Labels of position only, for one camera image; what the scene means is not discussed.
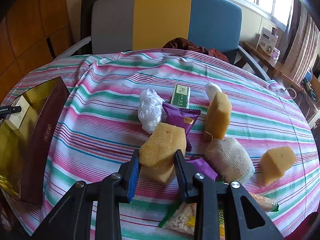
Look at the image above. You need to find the white plastic bag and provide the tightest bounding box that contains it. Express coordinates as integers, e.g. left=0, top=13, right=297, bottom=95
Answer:
left=138, top=89, right=164, bottom=134

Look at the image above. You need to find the striped tablecloth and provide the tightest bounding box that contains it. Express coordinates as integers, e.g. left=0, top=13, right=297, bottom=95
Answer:
left=3, top=49, right=319, bottom=236

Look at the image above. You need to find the grey yellow blue chair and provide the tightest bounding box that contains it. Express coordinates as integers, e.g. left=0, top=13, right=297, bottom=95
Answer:
left=56, top=0, right=270, bottom=81

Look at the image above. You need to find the purple snack packet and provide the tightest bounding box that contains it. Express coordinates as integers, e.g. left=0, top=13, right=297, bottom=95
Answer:
left=162, top=102, right=201, bottom=152
left=187, top=158, right=217, bottom=181

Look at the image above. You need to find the yellow sponge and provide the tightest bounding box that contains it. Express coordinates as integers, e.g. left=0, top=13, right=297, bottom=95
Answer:
left=259, top=146, right=297, bottom=186
left=204, top=92, right=232, bottom=142
left=139, top=122, right=187, bottom=185

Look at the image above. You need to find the green white small box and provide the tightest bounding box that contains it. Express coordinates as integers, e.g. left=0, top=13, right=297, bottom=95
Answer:
left=170, top=84, right=190, bottom=108

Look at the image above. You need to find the wooden desk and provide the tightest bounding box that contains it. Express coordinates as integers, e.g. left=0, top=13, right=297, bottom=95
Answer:
left=242, top=41, right=319, bottom=123

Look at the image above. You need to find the dark red cloth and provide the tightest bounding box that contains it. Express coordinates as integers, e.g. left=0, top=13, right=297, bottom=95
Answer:
left=163, top=37, right=229, bottom=63

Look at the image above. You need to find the rolled white sock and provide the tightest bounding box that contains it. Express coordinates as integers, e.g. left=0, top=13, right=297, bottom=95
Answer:
left=204, top=137, right=255, bottom=184

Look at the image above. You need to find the striped curtain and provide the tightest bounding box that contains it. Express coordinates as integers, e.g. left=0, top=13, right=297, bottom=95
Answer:
left=279, top=0, right=319, bottom=83

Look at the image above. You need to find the white carton on desk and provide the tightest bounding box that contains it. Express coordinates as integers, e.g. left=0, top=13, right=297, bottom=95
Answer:
left=256, top=27, right=278, bottom=56

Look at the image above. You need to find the yellow sponge upright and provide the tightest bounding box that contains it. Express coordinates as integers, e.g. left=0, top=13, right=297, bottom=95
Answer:
left=204, top=92, right=232, bottom=142

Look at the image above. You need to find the yellow sponge front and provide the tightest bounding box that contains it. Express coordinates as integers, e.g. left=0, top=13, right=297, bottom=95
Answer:
left=139, top=122, right=187, bottom=185

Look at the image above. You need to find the clear cracker snack bag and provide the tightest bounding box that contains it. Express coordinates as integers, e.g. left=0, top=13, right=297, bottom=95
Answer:
left=158, top=192, right=279, bottom=235

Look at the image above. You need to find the pink jar on desk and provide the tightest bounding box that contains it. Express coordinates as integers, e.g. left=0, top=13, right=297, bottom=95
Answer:
left=271, top=47, right=280, bottom=61

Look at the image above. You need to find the small white plastic ball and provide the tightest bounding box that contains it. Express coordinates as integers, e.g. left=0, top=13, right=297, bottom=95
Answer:
left=206, top=82, right=222, bottom=102

